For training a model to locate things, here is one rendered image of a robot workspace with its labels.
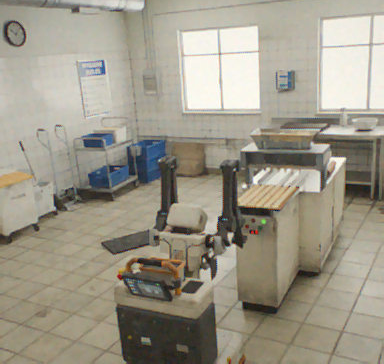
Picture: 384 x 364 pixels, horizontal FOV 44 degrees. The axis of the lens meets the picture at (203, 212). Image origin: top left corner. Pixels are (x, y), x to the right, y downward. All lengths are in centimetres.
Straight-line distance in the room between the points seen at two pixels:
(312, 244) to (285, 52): 380
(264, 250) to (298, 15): 442
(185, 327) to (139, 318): 29
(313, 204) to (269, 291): 88
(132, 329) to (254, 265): 129
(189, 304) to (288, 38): 544
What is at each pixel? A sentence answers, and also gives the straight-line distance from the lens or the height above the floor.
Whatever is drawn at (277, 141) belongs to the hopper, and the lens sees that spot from 415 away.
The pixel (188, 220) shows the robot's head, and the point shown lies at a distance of 280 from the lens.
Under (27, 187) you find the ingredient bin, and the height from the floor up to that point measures 60.
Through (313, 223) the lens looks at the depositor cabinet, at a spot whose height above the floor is 55.
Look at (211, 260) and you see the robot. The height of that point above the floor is 80.
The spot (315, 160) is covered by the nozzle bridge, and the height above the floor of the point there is 109.
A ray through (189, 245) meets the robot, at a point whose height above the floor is 96.
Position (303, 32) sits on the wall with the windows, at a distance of 732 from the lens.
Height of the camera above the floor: 205
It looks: 19 degrees down
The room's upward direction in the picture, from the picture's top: 4 degrees counter-clockwise
